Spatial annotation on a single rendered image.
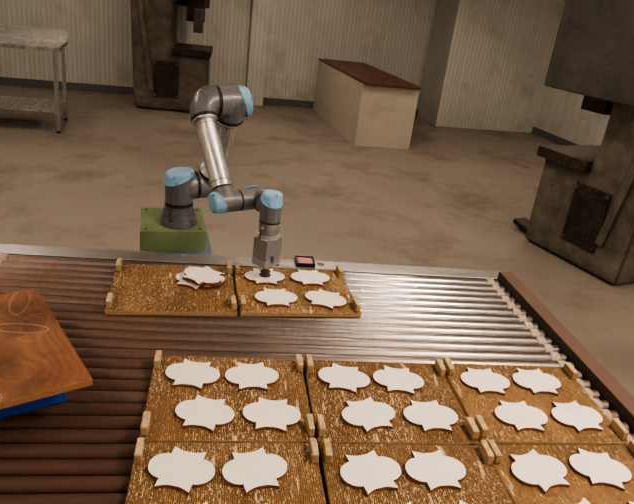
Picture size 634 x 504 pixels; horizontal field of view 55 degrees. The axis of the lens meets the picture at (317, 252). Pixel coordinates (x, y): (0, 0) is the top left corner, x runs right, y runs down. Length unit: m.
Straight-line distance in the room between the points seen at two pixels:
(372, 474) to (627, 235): 4.21
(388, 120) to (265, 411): 7.52
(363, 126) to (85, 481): 7.69
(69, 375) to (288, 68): 9.87
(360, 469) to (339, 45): 10.19
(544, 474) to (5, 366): 1.28
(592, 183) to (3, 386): 4.84
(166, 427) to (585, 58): 4.46
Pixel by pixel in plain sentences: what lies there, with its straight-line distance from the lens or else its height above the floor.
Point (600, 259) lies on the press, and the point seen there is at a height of 0.17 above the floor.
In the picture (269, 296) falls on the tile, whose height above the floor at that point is 0.95.
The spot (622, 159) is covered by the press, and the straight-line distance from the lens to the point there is 5.43.
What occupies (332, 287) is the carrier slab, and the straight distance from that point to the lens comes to 2.25.
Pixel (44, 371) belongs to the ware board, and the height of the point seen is 1.04.
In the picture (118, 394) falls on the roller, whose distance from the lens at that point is 1.69.
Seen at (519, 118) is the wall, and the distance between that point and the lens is 12.01.
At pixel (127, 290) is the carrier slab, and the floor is 0.94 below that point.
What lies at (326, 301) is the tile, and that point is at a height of 0.95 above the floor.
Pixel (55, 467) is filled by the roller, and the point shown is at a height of 0.92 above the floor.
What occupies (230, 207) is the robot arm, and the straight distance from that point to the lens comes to 2.16.
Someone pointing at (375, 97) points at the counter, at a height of 0.69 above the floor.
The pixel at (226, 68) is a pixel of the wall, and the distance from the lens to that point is 10.98.
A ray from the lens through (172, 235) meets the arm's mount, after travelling 2.58.
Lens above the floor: 1.92
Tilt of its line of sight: 23 degrees down
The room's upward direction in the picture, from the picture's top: 7 degrees clockwise
